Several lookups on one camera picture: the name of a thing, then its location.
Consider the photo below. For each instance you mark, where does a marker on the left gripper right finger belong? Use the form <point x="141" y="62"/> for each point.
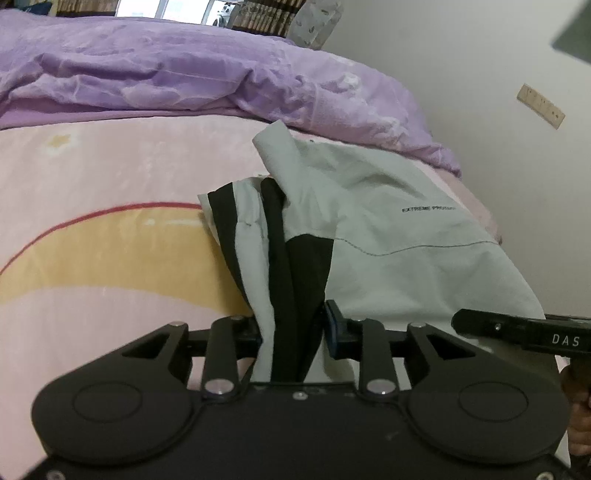
<point x="459" y="398"/>

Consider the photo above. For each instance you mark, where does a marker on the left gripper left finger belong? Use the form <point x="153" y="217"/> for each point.
<point x="138" y="400"/>

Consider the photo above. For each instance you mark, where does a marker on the grey and black jacket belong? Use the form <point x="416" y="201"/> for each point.
<point x="365" y="228"/>

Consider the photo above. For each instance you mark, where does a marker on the person right hand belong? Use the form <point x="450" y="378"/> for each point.
<point x="575" y="383"/>

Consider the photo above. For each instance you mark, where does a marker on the pink cartoon bed sheet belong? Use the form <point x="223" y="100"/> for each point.
<point x="103" y="240"/>

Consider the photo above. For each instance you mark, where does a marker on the purple duvet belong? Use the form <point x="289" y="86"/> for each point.
<point x="60" y="70"/>

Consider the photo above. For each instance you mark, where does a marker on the window with hanging laundry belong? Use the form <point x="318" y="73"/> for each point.
<point x="200" y="12"/>

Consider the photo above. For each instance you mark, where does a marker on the right beige curtain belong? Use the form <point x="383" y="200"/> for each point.
<point x="264" y="17"/>

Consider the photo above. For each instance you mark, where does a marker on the beige wall socket strip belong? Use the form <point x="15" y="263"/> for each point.
<point x="543" y="107"/>

